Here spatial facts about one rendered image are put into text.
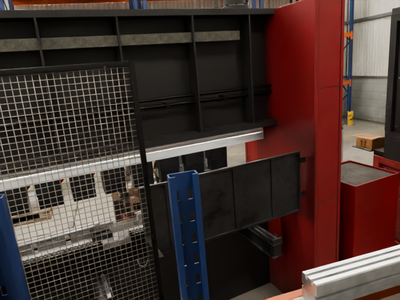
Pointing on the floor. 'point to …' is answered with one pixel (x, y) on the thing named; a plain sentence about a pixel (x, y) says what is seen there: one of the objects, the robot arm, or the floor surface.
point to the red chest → (366, 209)
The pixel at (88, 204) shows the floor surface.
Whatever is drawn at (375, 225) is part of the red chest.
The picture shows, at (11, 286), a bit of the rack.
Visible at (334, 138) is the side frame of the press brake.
